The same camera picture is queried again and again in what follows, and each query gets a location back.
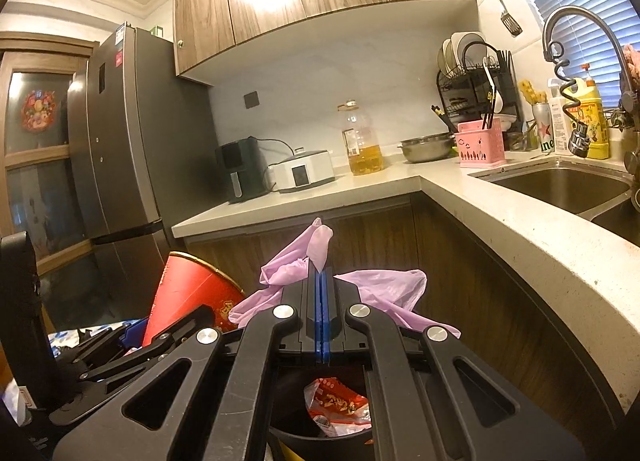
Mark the wooden base cabinets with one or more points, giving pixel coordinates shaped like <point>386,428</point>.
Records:
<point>375,236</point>

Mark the black trash bin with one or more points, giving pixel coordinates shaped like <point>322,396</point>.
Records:
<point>300,443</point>

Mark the cooking oil bottle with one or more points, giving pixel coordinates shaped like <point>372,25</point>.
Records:
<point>365,158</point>

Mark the dark wall socket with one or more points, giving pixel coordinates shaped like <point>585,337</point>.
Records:
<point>251,100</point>

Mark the red paper cup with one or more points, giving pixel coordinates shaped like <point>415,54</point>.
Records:
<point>190,291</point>

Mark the pink plastic bag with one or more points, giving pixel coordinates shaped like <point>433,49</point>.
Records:
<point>380,291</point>

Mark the black sink caddy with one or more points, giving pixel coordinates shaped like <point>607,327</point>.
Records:
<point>620,118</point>

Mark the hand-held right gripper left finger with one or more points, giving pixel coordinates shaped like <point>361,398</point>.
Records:
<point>300,321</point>

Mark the pink utensil holder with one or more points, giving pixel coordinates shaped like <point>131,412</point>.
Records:
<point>480,148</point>

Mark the white plastic spoon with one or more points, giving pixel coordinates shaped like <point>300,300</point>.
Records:
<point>492,91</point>

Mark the hanging slotted spatula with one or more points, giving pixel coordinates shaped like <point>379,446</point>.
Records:
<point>511,25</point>

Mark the yellow scrubber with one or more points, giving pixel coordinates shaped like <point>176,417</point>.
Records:
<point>527,91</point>

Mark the yellow detergent bottle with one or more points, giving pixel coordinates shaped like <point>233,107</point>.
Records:
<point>595,126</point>

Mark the pink cloth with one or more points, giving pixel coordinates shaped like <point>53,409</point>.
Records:
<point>632,63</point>

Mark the black dish rack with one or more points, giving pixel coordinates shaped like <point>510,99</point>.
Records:
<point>462,91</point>

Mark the white rice cooker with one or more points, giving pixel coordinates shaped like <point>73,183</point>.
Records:
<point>300,173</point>

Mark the grey refrigerator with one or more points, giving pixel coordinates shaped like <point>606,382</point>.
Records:
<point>135,141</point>

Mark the beer can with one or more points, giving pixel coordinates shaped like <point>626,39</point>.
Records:
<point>544,133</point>

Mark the colourful door decoration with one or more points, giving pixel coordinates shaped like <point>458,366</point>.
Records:
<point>37,111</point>

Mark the steel kitchen faucet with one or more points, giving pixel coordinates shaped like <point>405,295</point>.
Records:
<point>575,12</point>

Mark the white plate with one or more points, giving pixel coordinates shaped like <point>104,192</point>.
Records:
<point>467,46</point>
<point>446,56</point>

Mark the steel sink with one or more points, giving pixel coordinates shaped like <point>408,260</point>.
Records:
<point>550,191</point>

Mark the steel basin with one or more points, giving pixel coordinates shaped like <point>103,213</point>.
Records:
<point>427,151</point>

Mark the wooden glass door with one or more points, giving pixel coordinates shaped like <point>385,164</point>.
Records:
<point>35,153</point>

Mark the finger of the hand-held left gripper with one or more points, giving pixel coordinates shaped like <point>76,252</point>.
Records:
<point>100,346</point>
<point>175,331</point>

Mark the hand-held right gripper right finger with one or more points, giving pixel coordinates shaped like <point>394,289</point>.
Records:
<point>325,321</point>

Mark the white pump bottle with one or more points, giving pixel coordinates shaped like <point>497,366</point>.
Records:
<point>557,111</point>

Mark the red white snack packet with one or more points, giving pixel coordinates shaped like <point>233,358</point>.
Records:
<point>335,403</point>

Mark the black air fryer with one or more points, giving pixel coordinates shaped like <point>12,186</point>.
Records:
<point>240,171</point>

